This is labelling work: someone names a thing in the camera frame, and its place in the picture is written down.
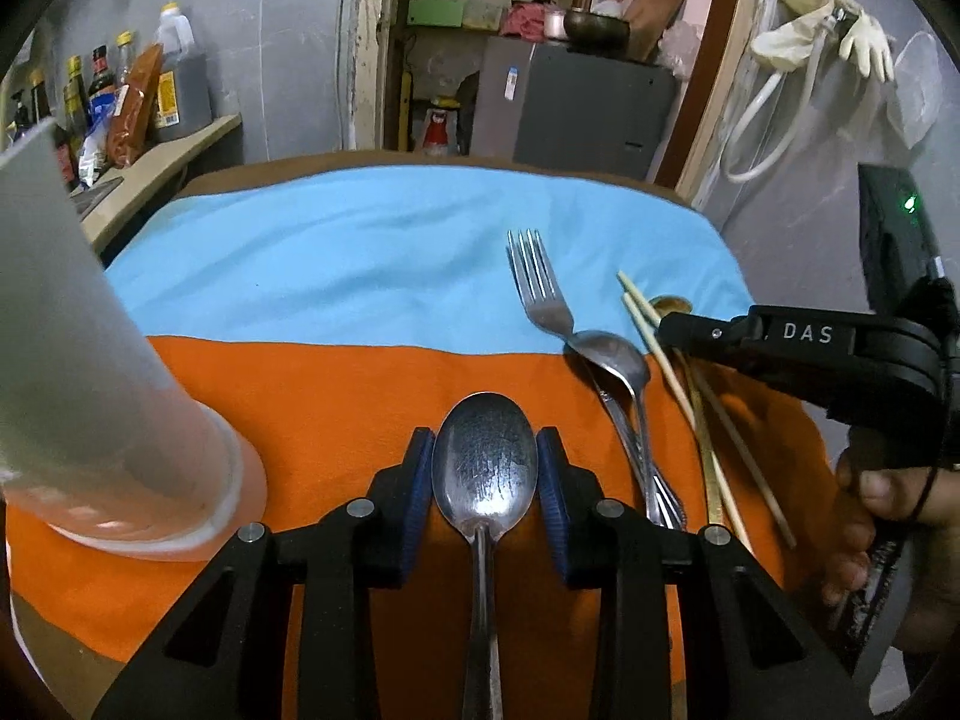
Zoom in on striped blue orange brown cloth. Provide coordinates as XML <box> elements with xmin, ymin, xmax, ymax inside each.
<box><xmin>7</xmin><ymin>150</ymin><xmax>835</xmax><ymax>720</ymax></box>

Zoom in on white mesh bag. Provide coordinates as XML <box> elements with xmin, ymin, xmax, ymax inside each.
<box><xmin>888</xmin><ymin>28</ymin><xmax>947</xmax><ymax>152</ymax></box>

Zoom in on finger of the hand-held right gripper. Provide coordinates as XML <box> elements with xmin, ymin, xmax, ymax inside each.
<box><xmin>658</xmin><ymin>304</ymin><xmax>857</xmax><ymax>404</ymax></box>

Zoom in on cream rubber gloves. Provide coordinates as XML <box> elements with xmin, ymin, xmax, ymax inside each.
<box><xmin>749</xmin><ymin>0</ymin><xmax>899</xmax><ymax>85</ymax></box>

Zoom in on dark metal bowl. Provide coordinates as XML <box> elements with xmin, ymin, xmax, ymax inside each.
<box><xmin>562</xmin><ymin>7</ymin><xmax>632</xmax><ymax>55</ymax></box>

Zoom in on person's right hand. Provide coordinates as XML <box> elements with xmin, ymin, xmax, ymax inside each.
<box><xmin>821</xmin><ymin>452</ymin><xmax>960</xmax><ymax>655</ymax></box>

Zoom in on large steel spoon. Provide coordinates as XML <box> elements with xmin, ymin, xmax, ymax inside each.
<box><xmin>431</xmin><ymin>392</ymin><xmax>539</xmax><ymax>720</ymax></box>

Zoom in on orange red spice packet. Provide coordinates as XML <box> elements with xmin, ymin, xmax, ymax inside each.
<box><xmin>104</xmin><ymin>43</ymin><xmax>166</xmax><ymax>167</ymax></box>

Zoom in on steel fork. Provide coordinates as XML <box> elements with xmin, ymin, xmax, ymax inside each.
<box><xmin>506</xmin><ymin>229</ymin><xmax>687</xmax><ymax>530</ymax></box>

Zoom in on wooden door frame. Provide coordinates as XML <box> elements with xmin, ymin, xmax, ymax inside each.
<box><xmin>341</xmin><ymin>0</ymin><xmax>781</xmax><ymax>211</ymax></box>

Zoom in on red cloth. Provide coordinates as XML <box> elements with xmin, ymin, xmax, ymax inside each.
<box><xmin>500</xmin><ymin>3</ymin><xmax>550</xmax><ymax>40</ymax></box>

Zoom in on wooden chopstick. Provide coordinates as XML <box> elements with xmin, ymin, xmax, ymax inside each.
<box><xmin>621</xmin><ymin>297</ymin><xmax>797</xmax><ymax>548</ymax></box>
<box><xmin>616</xmin><ymin>271</ymin><xmax>755</xmax><ymax>554</ymax></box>

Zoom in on blue white packet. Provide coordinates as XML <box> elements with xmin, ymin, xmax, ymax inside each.
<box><xmin>78</xmin><ymin>88</ymin><xmax>119</xmax><ymax>186</ymax></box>

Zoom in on grey cabinet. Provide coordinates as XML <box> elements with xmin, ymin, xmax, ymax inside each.
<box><xmin>468</xmin><ymin>35</ymin><xmax>677</xmax><ymax>182</ymax></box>

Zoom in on white plastic utensil basket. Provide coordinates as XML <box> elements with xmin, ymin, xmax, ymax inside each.
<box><xmin>0</xmin><ymin>116</ymin><xmax>269</xmax><ymax>565</ymax></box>

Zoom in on dark sauce bottle red cap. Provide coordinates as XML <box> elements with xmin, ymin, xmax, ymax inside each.
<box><xmin>88</xmin><ymin>44</ymin><xmax>115</xmax><ymax>104</ymax></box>

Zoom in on golden spoon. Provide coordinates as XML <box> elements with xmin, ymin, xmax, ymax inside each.
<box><xmin>649</xmin><ymin>295</ymin><xmax>732</xmax><ymax>530</ymax></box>

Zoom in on red white bag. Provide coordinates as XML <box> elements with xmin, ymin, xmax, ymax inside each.
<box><xmin>421</xmin><ymin>100</ymin><xmax>461</xmax><ymax>158</ymax></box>

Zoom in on dark sauce bottle yellow cap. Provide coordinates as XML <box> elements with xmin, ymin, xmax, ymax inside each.
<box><xmin>63</xmin><ymin>54</ymin><xmax>89</xmax><ymax>141</ymax></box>

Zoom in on white hose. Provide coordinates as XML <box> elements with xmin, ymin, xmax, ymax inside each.
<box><xmin>718</xmin><ymin>13</ymin><xmax>820</xmax><ymax>184</ymax></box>

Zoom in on large dark oil jug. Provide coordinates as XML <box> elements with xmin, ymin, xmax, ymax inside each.
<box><xmin>153</xmin><ymin>3</ymin><xmax>216</xmax><ymax>143</ymax></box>

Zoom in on yellow label soy sauce bottle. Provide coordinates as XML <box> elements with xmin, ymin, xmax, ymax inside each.
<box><xmin>28</xmin><ymin>68</ymin><xmax>55</xmax><ymax>130</ymax></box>

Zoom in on slim bottle yellow cap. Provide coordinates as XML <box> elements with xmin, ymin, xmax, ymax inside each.
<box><xmin>112</xmin><ymin>31</ymin><xmax>138</xmax><ymax>88</ymax></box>

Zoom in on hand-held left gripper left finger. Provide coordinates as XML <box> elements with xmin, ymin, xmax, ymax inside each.
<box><xmin>90</xmin><ymin>426</ymin><xmax>437</xmax><ymax>720</ymax></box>

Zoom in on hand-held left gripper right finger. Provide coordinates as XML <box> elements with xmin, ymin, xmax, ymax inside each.
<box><xmin>534</xmin><ymin>426</ymin><xmax>875</xmax><ymax>720</ymax></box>

